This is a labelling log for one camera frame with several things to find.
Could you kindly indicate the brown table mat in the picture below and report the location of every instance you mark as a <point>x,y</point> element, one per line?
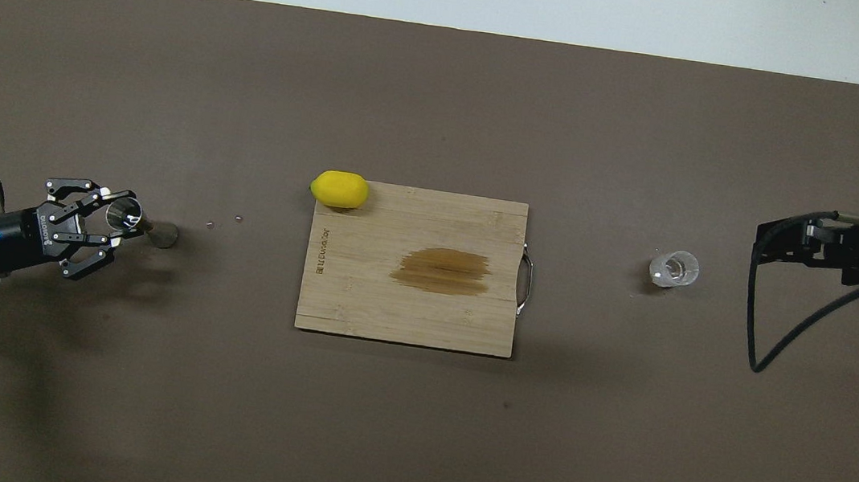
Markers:
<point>406,448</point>

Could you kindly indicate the yellow lemon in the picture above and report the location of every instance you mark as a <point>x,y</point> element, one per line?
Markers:
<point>339,189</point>

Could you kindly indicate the steel double jigger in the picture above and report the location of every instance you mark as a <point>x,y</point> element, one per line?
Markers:
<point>125,216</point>

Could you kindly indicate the clear glass cup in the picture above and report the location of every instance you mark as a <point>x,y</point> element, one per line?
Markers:
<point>673,269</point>

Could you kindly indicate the wooden cutting board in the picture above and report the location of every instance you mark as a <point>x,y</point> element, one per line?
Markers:
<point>404,319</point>

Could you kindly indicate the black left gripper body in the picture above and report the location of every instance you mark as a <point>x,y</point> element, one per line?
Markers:
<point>21,239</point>

